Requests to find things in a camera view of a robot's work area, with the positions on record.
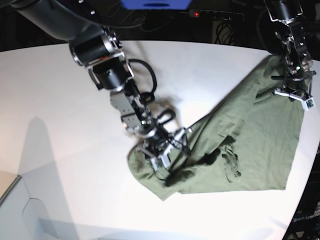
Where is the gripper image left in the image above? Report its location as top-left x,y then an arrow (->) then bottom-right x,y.
136,125 -> 191,161

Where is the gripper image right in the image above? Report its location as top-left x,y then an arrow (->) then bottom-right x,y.
271,72 -> 317,97

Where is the green t-shirt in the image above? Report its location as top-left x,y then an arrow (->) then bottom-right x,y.
128,56 -> 305,200

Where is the black power strip red light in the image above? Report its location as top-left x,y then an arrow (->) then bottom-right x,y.
188,9 -> 245,21

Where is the blue box at top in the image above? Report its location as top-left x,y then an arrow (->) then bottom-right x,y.
120,0 -> 191,10

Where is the grey panel at corner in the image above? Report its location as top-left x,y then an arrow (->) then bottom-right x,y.
0,176 -> 47,240

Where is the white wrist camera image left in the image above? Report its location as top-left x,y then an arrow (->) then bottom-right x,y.
150,128 -> 189,172

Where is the black cable image left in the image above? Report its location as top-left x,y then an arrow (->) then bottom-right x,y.
127,58 -> 158,101

